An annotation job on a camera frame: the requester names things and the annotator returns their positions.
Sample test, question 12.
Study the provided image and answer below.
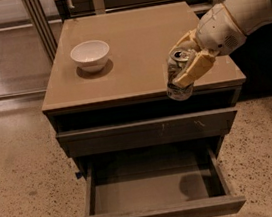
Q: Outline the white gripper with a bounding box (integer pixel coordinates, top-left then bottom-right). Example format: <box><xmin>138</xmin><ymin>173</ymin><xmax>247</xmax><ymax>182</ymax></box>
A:
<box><xmin>170</xmin><ymin>3</ymin><xmax>246</xmax><ymax>88</ymax></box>

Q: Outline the green 7up can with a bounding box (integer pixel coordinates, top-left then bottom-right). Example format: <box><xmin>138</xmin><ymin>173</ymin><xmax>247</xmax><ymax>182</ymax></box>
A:
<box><xmin>167</xmin><ymin>47</ymin><xmax>196</xmax><ymax>101</ymax></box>

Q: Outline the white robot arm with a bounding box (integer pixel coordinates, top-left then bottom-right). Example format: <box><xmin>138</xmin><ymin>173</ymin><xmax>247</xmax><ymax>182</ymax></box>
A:
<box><xmin>170</xmin><ymin>0</ymin><xmax>272</xmax><ymax>88</ymax></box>

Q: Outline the brown drawer cabinet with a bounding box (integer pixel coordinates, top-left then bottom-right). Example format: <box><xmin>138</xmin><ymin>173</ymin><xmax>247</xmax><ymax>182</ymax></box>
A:
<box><xmin>42</xmin><ymin>3</ymin><xmax>245</xmax><ymax>217</ymax></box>

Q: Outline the open middle drawer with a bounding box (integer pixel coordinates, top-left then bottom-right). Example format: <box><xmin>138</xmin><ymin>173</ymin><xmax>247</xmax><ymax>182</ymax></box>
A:
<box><xmin>83</xmin><ymin>146</ymin><xmax>246</xmax><ymax>217</ymax></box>

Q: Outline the closed top drawer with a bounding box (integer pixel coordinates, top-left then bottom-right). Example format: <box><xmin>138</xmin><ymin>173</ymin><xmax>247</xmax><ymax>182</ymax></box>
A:
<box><xmin>56</xmin><ymin>108</ymin><xmax>237</xmax><ymax>158</ymax></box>

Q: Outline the white ceramic bowl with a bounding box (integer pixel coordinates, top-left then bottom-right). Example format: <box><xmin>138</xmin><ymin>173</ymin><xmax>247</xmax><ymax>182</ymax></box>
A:
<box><xmin>70</xmin><ymin>40</ymin><xmax>110</xmax><ymax>74</ymax></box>

